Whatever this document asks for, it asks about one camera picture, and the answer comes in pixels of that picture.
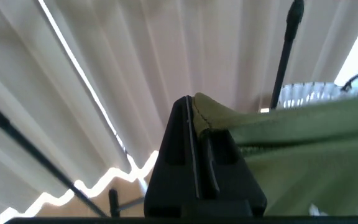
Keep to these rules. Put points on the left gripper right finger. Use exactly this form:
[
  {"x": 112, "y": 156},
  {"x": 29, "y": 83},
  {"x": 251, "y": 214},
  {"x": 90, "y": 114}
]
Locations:
[{"x": 228, "y": 186}]

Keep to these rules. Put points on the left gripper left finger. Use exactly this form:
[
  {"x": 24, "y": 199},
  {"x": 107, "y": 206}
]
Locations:
[{"x": 172, "y": 174}]

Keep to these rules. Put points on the green printed shirt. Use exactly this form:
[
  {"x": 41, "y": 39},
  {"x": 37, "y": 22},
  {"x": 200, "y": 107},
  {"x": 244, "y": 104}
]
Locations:
[{"x": 306, "y": 161}]

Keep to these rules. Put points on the white laundry basket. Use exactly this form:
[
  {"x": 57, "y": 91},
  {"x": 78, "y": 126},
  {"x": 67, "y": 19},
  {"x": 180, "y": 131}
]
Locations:
[{"x": 309, "y": 93}]

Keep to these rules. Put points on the black clothes rack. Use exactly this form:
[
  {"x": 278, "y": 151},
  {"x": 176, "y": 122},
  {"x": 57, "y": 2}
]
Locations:
[{"x": 286, "y": 56}]

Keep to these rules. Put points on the beige curtain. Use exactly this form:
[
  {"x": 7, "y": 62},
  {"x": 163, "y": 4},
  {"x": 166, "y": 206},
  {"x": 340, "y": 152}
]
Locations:
[{"x": 166, "y": 46}]

